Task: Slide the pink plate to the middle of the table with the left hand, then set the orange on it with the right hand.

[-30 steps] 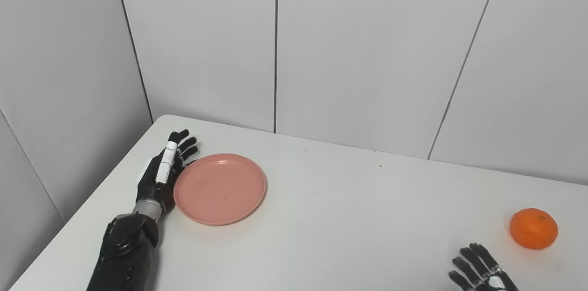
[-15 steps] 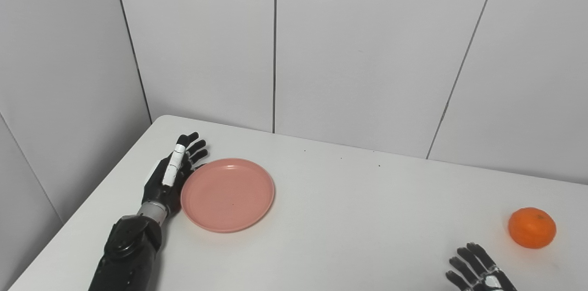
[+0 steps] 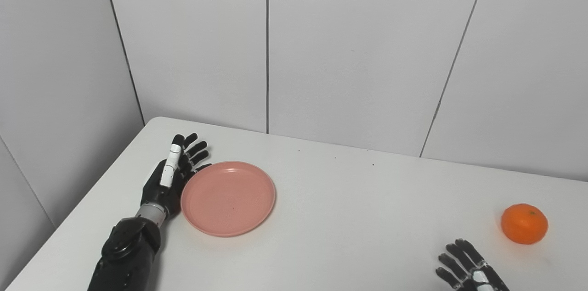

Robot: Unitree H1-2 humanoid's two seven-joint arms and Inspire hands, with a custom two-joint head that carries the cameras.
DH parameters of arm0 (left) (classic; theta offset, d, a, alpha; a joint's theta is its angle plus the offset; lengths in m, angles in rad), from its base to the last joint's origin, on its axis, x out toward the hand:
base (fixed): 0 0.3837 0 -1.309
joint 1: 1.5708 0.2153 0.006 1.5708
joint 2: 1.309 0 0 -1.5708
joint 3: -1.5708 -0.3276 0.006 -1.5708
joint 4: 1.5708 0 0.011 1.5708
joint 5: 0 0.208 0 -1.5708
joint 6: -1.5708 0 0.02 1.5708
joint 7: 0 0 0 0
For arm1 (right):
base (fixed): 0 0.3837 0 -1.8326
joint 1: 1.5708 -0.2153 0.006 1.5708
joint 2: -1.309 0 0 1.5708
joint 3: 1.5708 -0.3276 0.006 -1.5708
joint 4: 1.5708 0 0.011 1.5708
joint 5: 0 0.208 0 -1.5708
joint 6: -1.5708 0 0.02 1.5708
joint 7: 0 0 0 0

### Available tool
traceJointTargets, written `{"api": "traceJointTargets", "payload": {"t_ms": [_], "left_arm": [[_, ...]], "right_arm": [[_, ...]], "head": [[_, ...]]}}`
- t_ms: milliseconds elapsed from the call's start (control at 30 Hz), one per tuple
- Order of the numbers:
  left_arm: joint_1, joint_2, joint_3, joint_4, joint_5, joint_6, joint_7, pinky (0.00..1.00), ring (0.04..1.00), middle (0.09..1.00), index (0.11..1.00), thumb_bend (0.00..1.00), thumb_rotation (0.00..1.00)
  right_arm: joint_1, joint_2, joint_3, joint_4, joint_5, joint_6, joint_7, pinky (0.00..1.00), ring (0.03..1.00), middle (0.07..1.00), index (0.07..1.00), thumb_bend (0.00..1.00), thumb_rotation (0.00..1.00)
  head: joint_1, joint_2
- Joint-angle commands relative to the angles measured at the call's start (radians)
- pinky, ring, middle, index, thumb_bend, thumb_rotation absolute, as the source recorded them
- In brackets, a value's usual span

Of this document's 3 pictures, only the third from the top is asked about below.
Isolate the orange fruit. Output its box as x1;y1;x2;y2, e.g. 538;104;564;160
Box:
501;203;549;245

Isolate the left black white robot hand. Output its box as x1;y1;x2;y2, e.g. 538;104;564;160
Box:
140;133;212;216

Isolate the pink round plate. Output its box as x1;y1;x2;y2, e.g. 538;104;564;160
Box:
181;161;277;238

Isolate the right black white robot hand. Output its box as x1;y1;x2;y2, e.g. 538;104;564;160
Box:
435;239;510;291

